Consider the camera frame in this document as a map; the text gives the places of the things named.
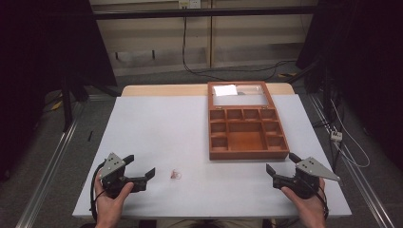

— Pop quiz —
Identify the white wall outlet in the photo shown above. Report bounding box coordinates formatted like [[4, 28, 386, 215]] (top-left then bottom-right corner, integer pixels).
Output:
[[178, 0, 202, 10]]

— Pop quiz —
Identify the white cable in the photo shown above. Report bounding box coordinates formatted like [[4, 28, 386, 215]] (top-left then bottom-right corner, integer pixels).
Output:
[[329, 98, 371, 169]]

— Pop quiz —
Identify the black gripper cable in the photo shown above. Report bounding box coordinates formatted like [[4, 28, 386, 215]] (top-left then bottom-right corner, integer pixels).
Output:
[[317, 185, 330, 221], [89, 161, 106, 222]]

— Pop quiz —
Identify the black horizontal bar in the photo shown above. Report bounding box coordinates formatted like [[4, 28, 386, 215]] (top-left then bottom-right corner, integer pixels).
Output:
[[92, 5, 318, 21]]

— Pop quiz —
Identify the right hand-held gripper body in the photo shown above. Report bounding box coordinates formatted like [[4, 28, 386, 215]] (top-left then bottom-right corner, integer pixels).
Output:
[[272, 157, 342, 200]]

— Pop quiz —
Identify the long black floor cable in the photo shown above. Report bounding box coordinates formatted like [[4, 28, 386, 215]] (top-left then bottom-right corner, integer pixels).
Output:
[[182, 16, 297, 82]]

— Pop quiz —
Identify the dark curtain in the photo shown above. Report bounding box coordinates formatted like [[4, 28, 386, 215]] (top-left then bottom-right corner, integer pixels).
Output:
[[0, 0, 118, 181], [296, 0, 403, 172]]

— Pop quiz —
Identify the metal floor rail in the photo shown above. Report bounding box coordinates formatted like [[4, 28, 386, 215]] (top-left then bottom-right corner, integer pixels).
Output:
[[308, 94, 395, 228], [14, 102, 86, 228]]

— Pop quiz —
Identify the white table cover sheet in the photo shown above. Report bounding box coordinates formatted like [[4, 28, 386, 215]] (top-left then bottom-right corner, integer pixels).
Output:
[[71, 93, 353, 219]]

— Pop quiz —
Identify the black metal stand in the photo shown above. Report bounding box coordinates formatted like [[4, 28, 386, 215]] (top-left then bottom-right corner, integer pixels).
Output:
[[60, 74, 122, 133]]

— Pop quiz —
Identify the person's left hand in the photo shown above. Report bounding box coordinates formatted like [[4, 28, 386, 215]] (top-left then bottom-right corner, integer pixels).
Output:
[[93, 177, 135, 226]]

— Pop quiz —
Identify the person's right hand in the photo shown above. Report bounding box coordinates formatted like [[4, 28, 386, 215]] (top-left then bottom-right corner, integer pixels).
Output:
[[280, 178, 328, 228]]

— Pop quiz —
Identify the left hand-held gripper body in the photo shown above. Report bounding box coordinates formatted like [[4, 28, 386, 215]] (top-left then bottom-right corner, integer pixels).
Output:
[[98, 152, 149, 200]]

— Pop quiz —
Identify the wooden compartment box with lid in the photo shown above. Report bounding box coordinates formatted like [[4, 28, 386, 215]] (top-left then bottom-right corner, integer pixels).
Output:
[[207, 81, 291, 162]]

